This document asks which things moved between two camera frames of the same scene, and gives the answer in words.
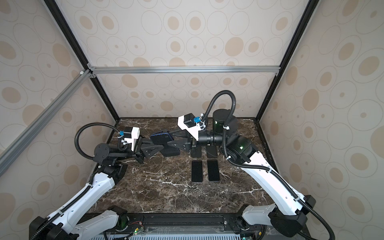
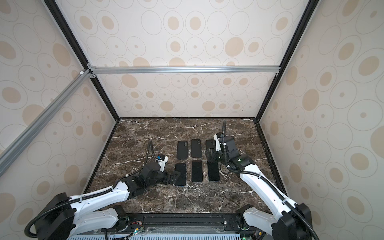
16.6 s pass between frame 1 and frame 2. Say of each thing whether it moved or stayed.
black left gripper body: moved
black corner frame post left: stayed
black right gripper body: moved
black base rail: stayed
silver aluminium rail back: stayed
